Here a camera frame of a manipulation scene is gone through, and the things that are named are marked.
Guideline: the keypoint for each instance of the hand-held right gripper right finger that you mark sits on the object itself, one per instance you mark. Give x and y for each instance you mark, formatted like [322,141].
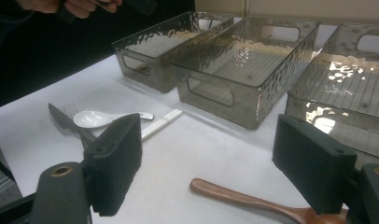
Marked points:
[312,165]

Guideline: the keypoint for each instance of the white paper sheet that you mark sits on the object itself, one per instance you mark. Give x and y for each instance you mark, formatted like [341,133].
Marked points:
[184,149]

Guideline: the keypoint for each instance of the white chopstick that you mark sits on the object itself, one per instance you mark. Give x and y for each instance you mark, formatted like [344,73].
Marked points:
[159,123]
[164,125]

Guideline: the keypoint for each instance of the smoky clear plastic bin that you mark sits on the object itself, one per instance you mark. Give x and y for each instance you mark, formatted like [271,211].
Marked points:
[147,65]
[240,102]
[349,93]

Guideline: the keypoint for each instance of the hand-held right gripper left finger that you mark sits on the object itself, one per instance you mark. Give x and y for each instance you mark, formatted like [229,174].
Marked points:
[116,168]

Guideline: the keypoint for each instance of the white ceramic spoon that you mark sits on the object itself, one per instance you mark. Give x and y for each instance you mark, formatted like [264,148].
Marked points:
[91,119]

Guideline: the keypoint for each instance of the beige wooden desk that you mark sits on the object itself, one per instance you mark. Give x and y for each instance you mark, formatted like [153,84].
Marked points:
[334,9]

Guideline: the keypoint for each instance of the brown wooden spoon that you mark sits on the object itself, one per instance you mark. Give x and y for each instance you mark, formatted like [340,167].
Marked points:
[234,197]

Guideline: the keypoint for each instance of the metal table knife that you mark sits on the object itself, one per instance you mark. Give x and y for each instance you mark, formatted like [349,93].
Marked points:
[61,119]

